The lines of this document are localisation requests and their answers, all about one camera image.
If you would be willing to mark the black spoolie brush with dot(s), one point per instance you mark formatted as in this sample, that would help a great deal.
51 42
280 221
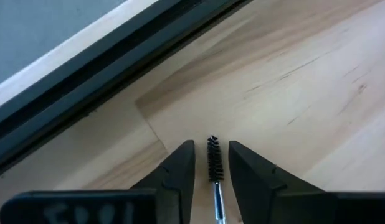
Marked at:
215 158

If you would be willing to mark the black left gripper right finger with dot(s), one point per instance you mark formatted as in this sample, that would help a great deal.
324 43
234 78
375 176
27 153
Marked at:
267 199

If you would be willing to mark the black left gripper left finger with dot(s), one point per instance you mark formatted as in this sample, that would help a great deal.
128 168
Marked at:
167 199

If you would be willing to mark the black aluminium table frame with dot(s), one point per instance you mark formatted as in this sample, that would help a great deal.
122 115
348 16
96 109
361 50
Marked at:
86 71

